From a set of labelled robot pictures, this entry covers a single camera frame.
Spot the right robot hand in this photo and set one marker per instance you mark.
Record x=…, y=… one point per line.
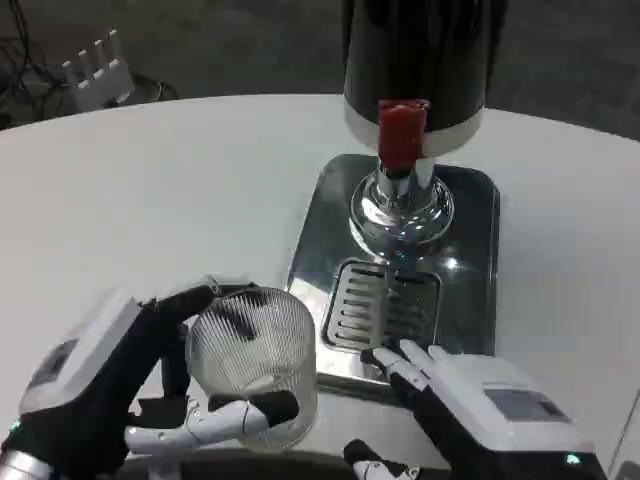
x=480, y=400

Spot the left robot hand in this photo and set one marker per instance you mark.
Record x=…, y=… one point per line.
x=95, y=370

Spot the clear ribbed glass cup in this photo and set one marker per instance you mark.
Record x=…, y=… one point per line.
x=260, y=355

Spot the silver left robot forearm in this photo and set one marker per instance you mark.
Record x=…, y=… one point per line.
x=22, y=464

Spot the steel drip tray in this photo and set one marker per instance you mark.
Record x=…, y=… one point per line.
x=465, y=280

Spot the red dispenser tap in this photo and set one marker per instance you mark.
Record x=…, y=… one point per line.
x=400, y=132

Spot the black drink dispenser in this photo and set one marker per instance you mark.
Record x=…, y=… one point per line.
x=415, y=100

